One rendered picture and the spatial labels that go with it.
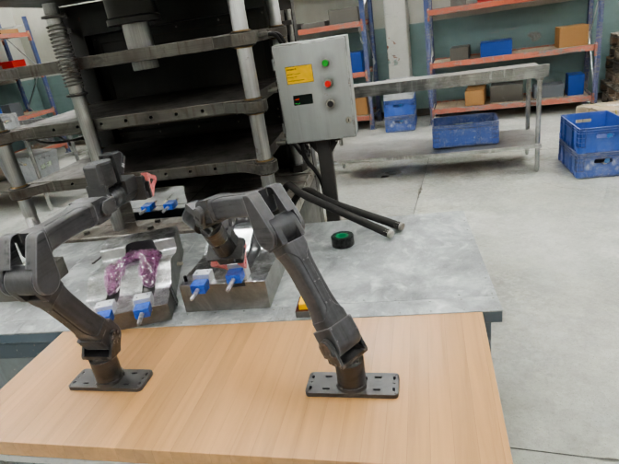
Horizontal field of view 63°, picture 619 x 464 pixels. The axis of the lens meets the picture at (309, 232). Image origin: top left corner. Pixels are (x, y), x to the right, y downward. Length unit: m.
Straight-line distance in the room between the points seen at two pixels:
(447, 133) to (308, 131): 2.96
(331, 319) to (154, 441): 0.44
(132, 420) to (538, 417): 1.57
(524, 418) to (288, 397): 1.30
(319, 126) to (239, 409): 1.32
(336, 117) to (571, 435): 1.51
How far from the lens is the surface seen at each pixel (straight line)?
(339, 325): 1.05
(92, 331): 1.26
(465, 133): 4.98
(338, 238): 1.74
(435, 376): 1.16
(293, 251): 1.04
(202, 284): 1.45
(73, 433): 1.28
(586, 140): 4.73
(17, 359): 1.96
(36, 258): 1.10
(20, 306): 1.97
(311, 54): 2.10
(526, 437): 2.18
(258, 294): 1.45
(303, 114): 2.14
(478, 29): 7.80
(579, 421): 2.29
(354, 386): 1.11
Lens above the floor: 1.54
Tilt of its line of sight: 23 degrees down
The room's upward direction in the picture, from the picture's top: 9 degrees counter-clockwise
